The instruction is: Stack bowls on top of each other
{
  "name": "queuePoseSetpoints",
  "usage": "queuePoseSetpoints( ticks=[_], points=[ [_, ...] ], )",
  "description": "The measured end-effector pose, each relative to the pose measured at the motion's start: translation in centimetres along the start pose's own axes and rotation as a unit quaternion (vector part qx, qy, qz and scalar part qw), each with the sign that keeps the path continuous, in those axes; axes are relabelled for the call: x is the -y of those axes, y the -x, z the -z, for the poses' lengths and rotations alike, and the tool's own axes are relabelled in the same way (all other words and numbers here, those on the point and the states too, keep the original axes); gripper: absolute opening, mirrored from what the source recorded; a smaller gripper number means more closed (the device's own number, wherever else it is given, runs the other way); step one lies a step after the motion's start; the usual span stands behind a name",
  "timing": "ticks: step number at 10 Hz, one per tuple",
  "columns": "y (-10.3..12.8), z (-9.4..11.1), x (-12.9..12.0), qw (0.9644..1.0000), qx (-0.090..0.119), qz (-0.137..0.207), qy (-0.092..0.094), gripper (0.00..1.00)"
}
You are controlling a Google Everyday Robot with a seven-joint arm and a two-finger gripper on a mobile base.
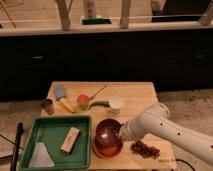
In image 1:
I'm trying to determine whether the dark red bowl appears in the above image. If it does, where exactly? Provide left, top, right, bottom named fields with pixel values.
left=96, top=119, right=121, bottom=146

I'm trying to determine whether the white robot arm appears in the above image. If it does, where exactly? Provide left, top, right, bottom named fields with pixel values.
left=119, top=103, right=213, bottom=165

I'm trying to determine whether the white cup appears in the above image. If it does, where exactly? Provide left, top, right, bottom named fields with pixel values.
left=109, top=97, right=124, bottom=114

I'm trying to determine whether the green chili pepper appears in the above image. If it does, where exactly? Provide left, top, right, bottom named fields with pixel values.
left=88, top=101, right=110, bottom=110

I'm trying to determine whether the wooden table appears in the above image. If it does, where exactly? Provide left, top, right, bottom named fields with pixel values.
left=47, top=82, right=177, bottom=171

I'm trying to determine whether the wooden block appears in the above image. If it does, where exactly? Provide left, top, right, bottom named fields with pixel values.
left=60, top=127, right=80, bottom=153

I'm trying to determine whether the green base white bottle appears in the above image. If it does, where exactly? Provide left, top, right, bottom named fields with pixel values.
left=82, top=0, right=111, bottom=25

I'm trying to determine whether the green plastic tray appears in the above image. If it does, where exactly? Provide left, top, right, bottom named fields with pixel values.
left=19, top=115, right=92, bottom=171

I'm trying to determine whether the bunch of dark grapes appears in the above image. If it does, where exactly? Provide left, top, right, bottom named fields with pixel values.
left=130, top=141, right=160, bottom=158

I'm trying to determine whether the black pole stand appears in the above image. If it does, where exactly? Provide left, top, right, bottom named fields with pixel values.
left=10, top=122, right=24, bottom=171

